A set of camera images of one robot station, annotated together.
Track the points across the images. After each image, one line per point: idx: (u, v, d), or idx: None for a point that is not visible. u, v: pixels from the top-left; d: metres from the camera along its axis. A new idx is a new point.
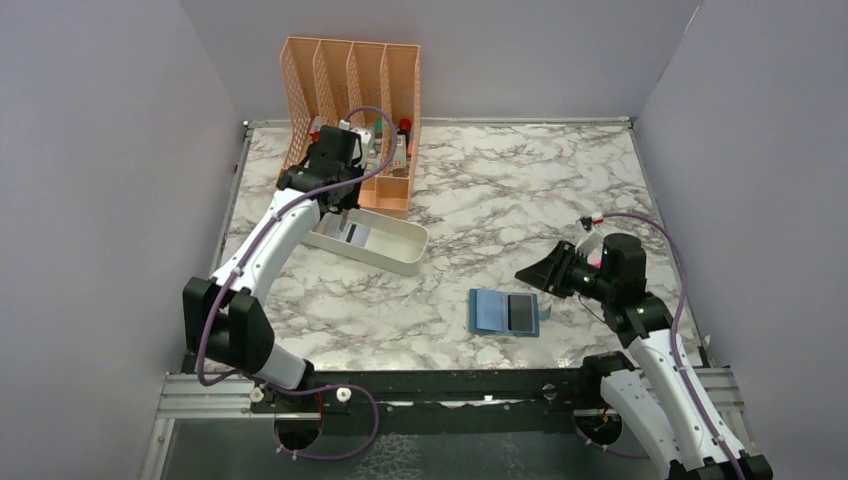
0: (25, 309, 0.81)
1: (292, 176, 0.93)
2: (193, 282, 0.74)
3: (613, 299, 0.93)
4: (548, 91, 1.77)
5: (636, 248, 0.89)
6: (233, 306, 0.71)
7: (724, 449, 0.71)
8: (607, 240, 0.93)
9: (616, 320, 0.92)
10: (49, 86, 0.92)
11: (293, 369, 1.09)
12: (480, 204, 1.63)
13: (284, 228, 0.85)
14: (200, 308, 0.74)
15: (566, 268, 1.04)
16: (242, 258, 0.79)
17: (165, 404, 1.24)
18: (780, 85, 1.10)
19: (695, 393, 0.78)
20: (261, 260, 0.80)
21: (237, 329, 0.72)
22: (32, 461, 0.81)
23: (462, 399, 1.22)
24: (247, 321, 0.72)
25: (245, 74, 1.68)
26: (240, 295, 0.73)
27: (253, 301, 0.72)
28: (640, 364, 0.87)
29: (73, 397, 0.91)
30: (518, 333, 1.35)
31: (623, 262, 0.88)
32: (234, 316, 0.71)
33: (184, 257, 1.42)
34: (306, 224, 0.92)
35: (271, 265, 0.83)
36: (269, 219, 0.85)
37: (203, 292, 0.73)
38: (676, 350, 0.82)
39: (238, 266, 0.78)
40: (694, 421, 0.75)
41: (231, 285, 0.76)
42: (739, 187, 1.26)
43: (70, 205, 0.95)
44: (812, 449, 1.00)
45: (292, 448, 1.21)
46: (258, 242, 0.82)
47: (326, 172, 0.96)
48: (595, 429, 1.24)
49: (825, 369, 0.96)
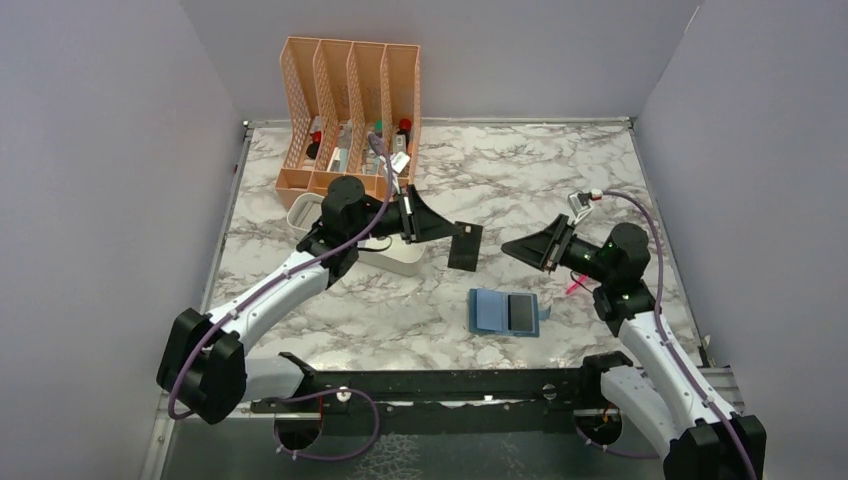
0: (24, 308, 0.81)
1: (309, 245, 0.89)
2: (189, 312, 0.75)
3: (607, 285, 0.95)
4: (549, 90, 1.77)
5: (640, 248, 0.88)
6: (215, 348, 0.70)
7: (714, 411, 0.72)
8: (614, 234, 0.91)
9: (605, 307, 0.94)
10: (49, 84, 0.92)
11: (287, 380, 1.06)
12: (480, 204, 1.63)
13: (290, 287, 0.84)
14: (185, 340, 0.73)
15: (566, 246, 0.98)
16: (242, 302, 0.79)
17: (165, 404, 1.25)
18: (781, 85, 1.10)
19: (683, 365, 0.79)
20: (258, 310, 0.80)
21: (212, 373, 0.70)
22: (34, 460, 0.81)
23: (462, 399, 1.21)
24: (224, 368, 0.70)
25: (245, 74, 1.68)
26: (225, 339, 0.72)
27: (237, 349, 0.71)
28: (631, 345, 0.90)
29: (73, 397, 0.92)
30: (519, 333, 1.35)
31: (625, 260, 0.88)
32: (213, 359, 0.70)
33: (185, 257, 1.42)
34: (315, 286, 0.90)
35: (265, 319, 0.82)
36: (278, 275, 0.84)
37: (193, 324, 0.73)
38: (661, 328, 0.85)
39: (235, 308, 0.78)
40: (683, 388, 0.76)
41: (222, 325, 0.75)
42: (739, 186, 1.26)
43: (70, 204, 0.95)
44: (814, 451, 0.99)
45: (293, 448, 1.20)
46: (261, 292, 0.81)
47: (338, 233, 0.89)
48: (595, 430, 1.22)
49: (826, 370, 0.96)
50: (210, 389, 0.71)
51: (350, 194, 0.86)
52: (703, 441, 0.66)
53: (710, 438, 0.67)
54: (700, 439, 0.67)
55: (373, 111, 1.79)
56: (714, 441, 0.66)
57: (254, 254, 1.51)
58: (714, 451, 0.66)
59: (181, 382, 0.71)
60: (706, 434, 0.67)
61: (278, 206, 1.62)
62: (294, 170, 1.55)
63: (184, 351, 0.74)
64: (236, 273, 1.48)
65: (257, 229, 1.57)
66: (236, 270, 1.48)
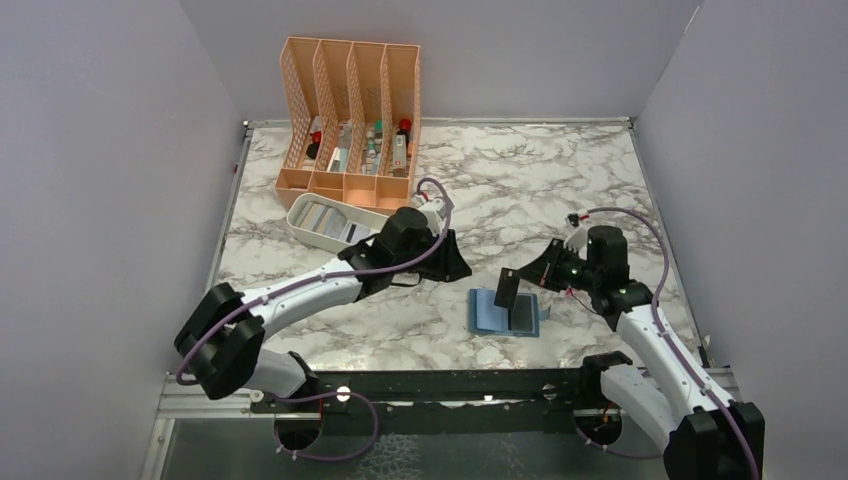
0: (24, 308, 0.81)
1: (350, 257, 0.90)
2: (224, 286, 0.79)
3: (599, 283, 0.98)
4: (549, 90, 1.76)
5: (616, 234, 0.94)
6: (239, 329, 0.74)
7: (711, 398, 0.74)
8: (591, 228, 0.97)
9: (603, 303, 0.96)
10: (50, 85, 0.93)
11: (287, 380, 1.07)
12: (480, 204, 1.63)
13: (321, 290, 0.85)
14: (212, 312, 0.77)
15: (555, 264, 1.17)
16: (275, 291, 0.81)
17: (165, 404, 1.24)
18: (782, 85, 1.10)
19: (680, 354, 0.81)
20: (288, 303, 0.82)
21: (228, 351, 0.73)
22: (33, 459, 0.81)
23: (462, 399, 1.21)
24: (241, 349, 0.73)
25: (245, 74, 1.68)
26: (249, 322, 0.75)
27: (260, 333, 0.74)
28: (630, 340, 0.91)
29: (71, 398, 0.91)
30: (519, 333, 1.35)
31: (603, 248, 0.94)
32: (234, 337, 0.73)
33: (185, 257, 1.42)
34: (342, 298, 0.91)
35: (288, 317, 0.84)
36: (315, 275, 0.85)
37: (224, 298, 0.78)
38: (657, 320, 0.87)
39: (267, 295, 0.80)
40: (681, 377, 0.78)
41: (249, 308, 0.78)
42: (740, 187, 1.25)
43: (69, 205, 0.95)
44: (816, 451, 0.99)
45: (292, 448, 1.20)
46: (295, 285, 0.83)
47: (383, 253, 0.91)
48: (595, 430, 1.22)
49: (827, 370, 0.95)
50: (220, 366, 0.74)
51: (416, 221, 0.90)
52: (702, 429, 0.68)
53: (708, 425, 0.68)
54: (699, 427, 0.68)
55: (372, 111, 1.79)
56: (712, 428, 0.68)
57: (254, 254, 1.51)
58: (713, 439, 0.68)
59: (196, 351, 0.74)
60: (704, 421, 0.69)
61: (278, 206, 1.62)
62: (294, 170, 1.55)
63: (209, 321, 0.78)
64: (236, 272, 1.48)
65: (256, 229, 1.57)
66: (236, 270, 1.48)
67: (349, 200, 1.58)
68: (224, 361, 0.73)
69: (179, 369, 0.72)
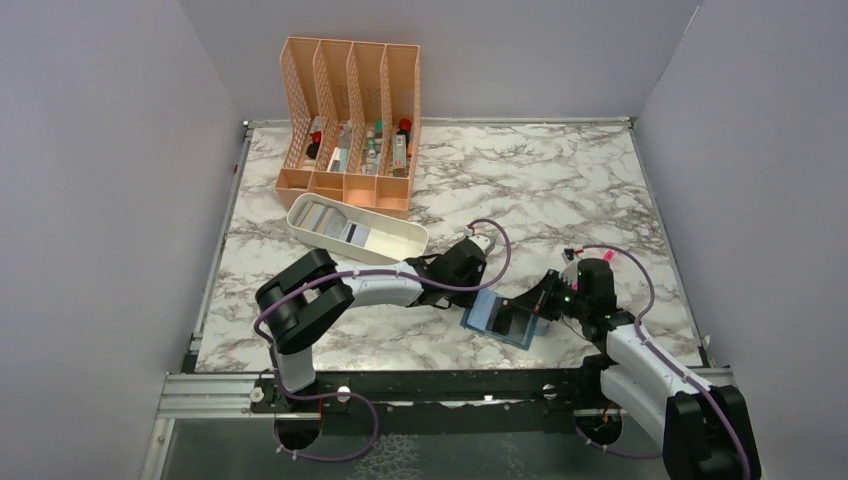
0: (21, 306, 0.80)
1: (414, 265, 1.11)
2: (321, 252, 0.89)
3: (588, 311, 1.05)
4: (549, 91, 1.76)
5: (602, 268, 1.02)
6: (332, 292, 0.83)
7: (692, 384, 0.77)
8: (580, 262, 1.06)
9: (591, 331, 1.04)
10: (48, 83, 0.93)
11: (301, 374, 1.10)
12: (480, 204, 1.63)
13: (394, 282, 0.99)
14: (307, 271, 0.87)
15: (551, 291, 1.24)
16: (365, 270, 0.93)
17: (165, 404, 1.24)
18: (781, 84, 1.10)
19: (660, 353, 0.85)
20: (371, 284, 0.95)
21: (316, 309, 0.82)
22: (32, 460, 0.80)
23: (463, 399, 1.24)
24: (330, 309, 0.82)
25: (245, 74, 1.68)
26: (338, 289, 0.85)
27: (348, 301, 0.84)
28: (617, 354, 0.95)
29: (69, 399, 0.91)
30: (510, 339, 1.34)
31: (592, 279, 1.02)
32: (325, 299, 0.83)
33: (185, 257, 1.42)
34: (400, 293, 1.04)
35: (366, 294, 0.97)
36: (391, 269, 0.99)
37: (321, 263, 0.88)
38: (637, 329, 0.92)
39: (358, 272, 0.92)
40: (663, 372, 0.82)
41: (341, 277, 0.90)
42: (740, 186, 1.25)
43: (67, 204, 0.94)
44: (817, 452, 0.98)
45: (293, 448, 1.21)
46: (382, 272, 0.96)
47: (438, 270, 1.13)
48: (595, 430, 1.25)
49: (829, 370, 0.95)
50: (299, 323, 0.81)
51: (474, 251, 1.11)
52: (686, 411, 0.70)
53: (692, 406, 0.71)
54: (683, 408, 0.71)
55: (372, 111, 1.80)
56: (696, 409, 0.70)
57: (254, 254, 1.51)
58: (698, 419, 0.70)
59: (278, 306, 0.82)
60: (688, 404, 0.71)
61: (278, 205, 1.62)
62: (294, 170, 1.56)
63: (299, 280, 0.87)
64: (236, 272, 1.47)
65: (256, 229, 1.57)
66: (236, 270, 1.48)
67: (350, 200, 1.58)
68: (306, 320, 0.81)
69: (264, 316, 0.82)
